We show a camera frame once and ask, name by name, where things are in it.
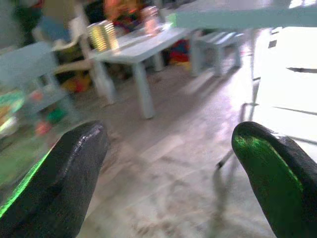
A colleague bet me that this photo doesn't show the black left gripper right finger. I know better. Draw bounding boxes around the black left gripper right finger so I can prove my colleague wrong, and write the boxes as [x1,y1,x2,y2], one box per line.
[231,121,317,238]

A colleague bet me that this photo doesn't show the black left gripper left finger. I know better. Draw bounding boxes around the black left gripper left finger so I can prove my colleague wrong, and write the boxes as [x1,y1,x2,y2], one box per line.
[0,120,108,238]

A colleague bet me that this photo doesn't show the white cabinet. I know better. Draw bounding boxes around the white cabinet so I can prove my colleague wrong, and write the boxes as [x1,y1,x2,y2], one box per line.
[254,24,317,146]

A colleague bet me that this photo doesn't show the pale blue children's chair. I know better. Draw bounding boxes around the pale blue children's chair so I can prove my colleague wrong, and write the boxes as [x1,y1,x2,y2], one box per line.
[0,41,80,124]

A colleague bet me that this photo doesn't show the white wooden chair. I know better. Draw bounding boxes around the white wooden chair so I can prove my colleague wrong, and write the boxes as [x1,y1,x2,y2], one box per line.
[32,3,96,75]

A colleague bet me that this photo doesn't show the yellow striped container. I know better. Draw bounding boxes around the yellow striped container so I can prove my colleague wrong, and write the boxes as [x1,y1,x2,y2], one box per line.
[87,21,120,52]

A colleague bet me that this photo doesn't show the blue fabric item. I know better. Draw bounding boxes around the blue fabric item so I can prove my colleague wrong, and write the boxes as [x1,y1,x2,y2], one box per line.
[39,13,74,43]

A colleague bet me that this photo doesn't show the small white stool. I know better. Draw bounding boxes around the small white stool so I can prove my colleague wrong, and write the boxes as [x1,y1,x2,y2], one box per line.
[189,31,245,78]

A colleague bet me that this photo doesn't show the small white children's table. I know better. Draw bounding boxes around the small white children's table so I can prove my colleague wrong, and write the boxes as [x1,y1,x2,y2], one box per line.
[88,23,193,120]

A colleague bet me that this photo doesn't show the large pale table with metal legs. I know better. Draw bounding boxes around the large pale table with metal legs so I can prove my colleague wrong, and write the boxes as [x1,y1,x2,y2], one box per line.
[172,0,317,171]

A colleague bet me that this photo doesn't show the colourful orange toy pile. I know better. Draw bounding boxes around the colourful orange toy pile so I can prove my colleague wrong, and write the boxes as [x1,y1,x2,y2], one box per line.
[103,0,146,33]

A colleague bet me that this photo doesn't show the clear glass jar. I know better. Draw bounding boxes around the clear glass jar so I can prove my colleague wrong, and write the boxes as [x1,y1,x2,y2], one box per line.
[142,6,162,37]

